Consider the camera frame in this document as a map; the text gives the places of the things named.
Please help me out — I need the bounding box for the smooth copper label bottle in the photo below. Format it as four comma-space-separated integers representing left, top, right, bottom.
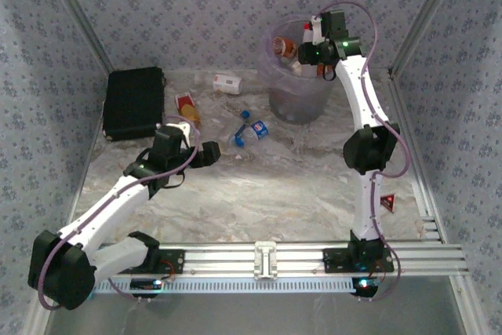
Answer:
271, 35, 300, 62

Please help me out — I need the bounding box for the translucent plastic bin liner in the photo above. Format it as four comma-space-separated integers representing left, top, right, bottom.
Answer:
258, 13, 339, 85

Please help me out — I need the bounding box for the red yellow snack packet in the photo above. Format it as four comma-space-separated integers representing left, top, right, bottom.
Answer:
174, 93, 202, 127

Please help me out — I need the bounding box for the black hard case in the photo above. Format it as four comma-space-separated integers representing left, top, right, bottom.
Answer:
101, 66, 166, 142

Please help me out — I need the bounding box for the clear plastic bucket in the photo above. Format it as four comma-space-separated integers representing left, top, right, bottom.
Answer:
260, 15, 336, 125

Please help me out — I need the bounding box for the clear bottle blue cap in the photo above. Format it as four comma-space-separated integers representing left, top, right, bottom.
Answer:
225, 102, 253, 121

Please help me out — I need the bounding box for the white red small box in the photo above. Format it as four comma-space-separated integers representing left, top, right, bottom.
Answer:
194, 72, 258, 96

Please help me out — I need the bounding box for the blue round logo label bottle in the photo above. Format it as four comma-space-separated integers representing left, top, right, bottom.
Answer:
227, 119, 271, 148

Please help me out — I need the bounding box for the left controller board with LED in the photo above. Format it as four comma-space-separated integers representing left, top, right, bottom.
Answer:
130, 278, 164, 293

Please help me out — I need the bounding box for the controller board with led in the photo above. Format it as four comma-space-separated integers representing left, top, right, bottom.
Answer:
130, 278, 164, 293
351, 276, 380, 297

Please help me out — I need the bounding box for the red black triangle sticker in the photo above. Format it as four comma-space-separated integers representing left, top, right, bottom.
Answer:
378, 192, 397, 214

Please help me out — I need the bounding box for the right controller board with LED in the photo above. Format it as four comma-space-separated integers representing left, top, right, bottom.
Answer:
351, 276, 380, 297

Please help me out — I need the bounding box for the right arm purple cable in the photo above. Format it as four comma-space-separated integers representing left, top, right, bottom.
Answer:
319, 0, 412, 303

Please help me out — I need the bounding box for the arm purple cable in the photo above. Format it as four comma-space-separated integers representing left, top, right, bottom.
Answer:
37, 115, 202, 311
319, 0, 412, 303

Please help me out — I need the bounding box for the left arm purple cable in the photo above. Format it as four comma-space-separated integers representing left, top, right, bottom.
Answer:
37, 115, 202, 311

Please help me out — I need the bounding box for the aluminium corner post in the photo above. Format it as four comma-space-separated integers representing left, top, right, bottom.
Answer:
390, 0, 470, 77
37, 0, 115, 75

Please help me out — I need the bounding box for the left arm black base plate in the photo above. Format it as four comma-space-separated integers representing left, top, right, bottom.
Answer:
117, 247, 186, 276

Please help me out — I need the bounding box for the aluminium front rail frame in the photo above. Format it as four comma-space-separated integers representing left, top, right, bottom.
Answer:
97, 242, 470, 277

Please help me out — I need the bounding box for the white centre rail mount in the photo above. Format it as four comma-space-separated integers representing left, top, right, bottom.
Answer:
253, 240, 278, 281

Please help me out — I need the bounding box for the perforated metal cable strip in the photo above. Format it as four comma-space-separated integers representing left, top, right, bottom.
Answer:
93, 276, 356, 295

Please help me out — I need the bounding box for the aluminium side rail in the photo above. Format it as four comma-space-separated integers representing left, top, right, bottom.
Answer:
387, 70, 450, 244

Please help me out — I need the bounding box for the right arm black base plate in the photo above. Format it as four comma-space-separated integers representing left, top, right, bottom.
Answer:
322, 247, 395, 273

